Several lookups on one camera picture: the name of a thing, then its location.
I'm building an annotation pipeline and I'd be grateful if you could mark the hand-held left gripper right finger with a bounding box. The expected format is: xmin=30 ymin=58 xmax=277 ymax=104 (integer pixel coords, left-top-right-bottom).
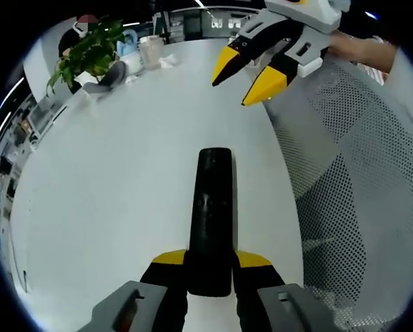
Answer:
xmin=232 ymin=250 xmax=338 ymax=332

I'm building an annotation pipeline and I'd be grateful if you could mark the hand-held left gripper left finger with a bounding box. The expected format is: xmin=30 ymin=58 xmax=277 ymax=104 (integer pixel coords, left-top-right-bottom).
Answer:
xmin=76 ymin=248 xmax=190 ymax=332

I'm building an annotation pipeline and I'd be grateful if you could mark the black remote control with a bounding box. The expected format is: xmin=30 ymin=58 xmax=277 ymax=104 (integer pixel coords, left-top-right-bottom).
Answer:
xmin=187 ymin=147 xmax=237 ymax=297

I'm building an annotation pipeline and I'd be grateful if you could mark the clear plastic jar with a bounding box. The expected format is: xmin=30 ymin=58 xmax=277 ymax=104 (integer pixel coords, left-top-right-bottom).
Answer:
xmin=138 ymin=34 xmax=165 ymax=70

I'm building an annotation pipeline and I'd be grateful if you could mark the person's white shirt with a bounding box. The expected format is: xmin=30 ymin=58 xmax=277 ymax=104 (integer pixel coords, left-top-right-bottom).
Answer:
xmin=356 ymin=34 xmax=413 ymax=118

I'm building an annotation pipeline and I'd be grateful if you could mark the white and blue jug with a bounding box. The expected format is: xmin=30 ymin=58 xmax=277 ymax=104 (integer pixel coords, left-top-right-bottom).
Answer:
xmin=118 ymin=29 xmax=143 ymax=75

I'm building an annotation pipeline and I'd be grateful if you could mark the white mesh office chair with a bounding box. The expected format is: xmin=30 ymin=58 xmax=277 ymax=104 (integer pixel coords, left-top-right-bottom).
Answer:
xmin=261 ymin=55 xmax=413 ymax=332

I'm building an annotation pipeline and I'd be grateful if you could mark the dark grey curved object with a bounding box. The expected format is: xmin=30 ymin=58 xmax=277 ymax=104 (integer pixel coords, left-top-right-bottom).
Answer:
xmin=83 ymin=60 xmax=127 ymax=96

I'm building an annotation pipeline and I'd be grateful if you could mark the green potted plant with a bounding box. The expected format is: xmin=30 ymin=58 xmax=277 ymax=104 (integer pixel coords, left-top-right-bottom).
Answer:
xmin=46 ymin=17 xmax=124 ymax=96

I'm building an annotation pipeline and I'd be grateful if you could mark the white plant pot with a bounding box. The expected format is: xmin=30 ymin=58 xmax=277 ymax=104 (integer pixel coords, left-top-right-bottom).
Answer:
xmin=73 ymin=71 xmax=102 ymax=87

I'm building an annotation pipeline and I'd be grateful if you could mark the row of office desks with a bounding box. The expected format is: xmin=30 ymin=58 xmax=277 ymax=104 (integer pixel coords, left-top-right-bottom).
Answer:
xmin=0 ymin=96 xmax=41 ymax=222

